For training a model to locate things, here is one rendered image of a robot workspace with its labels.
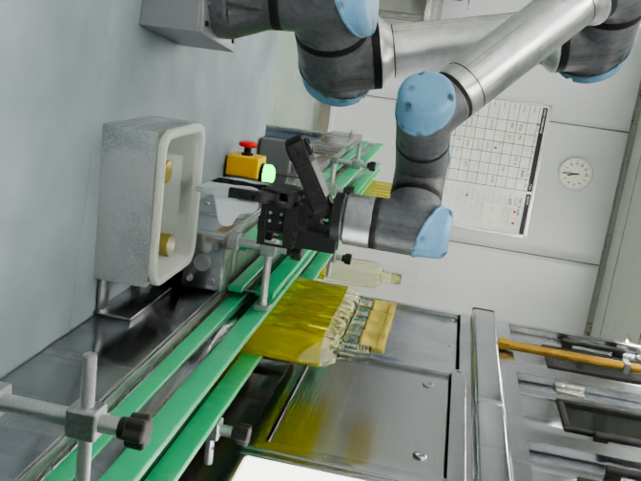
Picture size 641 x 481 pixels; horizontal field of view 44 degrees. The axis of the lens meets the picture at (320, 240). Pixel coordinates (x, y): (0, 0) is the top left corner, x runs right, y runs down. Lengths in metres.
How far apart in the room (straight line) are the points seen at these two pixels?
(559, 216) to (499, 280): 0.79
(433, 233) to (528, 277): 6.39
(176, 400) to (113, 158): 0.35
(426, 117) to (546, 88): 6.22
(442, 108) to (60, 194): 0.49
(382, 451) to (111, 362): 0.47
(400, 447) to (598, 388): 0.62
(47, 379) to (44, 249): 0.16
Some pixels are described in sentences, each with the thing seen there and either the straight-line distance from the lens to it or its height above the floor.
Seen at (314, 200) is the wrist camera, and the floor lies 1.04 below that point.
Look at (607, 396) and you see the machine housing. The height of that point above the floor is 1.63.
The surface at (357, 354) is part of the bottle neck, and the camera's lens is 1.29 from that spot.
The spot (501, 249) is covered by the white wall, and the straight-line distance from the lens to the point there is 7.40.
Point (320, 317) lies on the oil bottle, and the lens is 1.35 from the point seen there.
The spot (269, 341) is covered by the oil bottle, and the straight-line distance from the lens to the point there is 1.29.
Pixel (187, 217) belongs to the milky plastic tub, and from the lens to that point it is 1.26.
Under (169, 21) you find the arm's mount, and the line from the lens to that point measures 1.18.
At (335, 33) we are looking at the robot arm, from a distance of 1.19.
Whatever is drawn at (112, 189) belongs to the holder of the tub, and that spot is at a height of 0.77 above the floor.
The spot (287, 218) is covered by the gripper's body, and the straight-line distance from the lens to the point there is 1.11.
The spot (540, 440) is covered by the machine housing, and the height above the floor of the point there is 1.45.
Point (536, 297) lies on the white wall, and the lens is 7.52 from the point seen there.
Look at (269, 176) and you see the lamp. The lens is 1.68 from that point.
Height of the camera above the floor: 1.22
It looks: 8 degrees down
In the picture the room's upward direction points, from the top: 100 degrees clockwise
